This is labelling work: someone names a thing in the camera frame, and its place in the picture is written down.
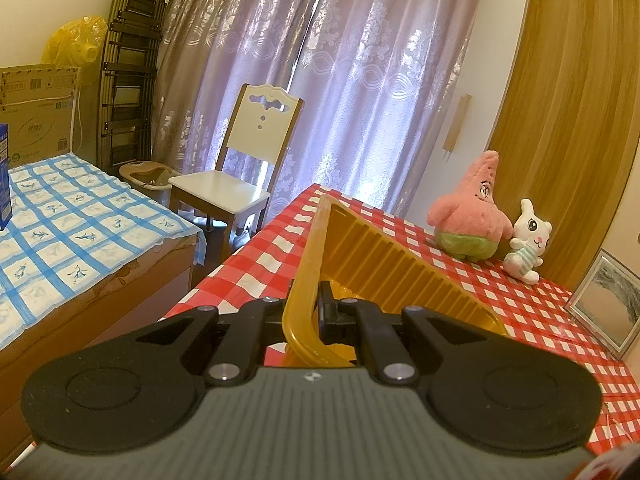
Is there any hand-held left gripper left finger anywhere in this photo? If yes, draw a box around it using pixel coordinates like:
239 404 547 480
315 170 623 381
162 297 296 386

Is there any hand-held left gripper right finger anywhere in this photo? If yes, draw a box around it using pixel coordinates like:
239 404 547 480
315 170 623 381
317 280 506 386

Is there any yellow plastic tray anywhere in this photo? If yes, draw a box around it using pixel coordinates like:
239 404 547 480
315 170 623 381
281 194 511 368

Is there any red checkered tablecloth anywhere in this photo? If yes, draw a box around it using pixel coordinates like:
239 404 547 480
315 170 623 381
162 183 640 456

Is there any pink starfish plush toy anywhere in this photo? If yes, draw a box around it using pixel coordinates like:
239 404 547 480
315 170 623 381
426 150 514 262

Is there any beige plastic basket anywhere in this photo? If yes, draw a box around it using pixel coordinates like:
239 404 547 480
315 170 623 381
119 160 182 206

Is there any white wooden chair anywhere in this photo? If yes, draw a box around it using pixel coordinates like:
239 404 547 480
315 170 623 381
168 83 306 251

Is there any blue checked bed cloth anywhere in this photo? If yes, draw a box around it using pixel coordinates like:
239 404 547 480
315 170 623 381
0 152 207 348

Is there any white bunny plush toy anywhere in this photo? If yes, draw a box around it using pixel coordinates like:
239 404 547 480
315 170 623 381
502 198 553 285

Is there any purple patterned curtain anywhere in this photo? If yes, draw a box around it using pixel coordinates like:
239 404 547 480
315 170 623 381
150 0 493 226

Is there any dark folding rack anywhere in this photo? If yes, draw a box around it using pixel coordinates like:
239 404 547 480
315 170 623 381
95 0 168 171

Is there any blue carton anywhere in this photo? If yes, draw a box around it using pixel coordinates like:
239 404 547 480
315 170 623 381
0 122 13 231

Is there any cardboard box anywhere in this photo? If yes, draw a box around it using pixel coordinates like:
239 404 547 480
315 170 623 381
0 65 83 166

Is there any wooden wardrobe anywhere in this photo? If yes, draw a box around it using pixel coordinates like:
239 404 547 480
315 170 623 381
487 0 640 291

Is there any yellow plastic bag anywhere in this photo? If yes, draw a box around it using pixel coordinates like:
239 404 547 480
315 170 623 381
41 16 108 68

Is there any wooden wall bracket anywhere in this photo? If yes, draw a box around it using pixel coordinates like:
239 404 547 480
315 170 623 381
443 92 472 156

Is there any silver picture frame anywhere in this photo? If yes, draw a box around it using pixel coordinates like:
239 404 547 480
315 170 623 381
565 247 640 361

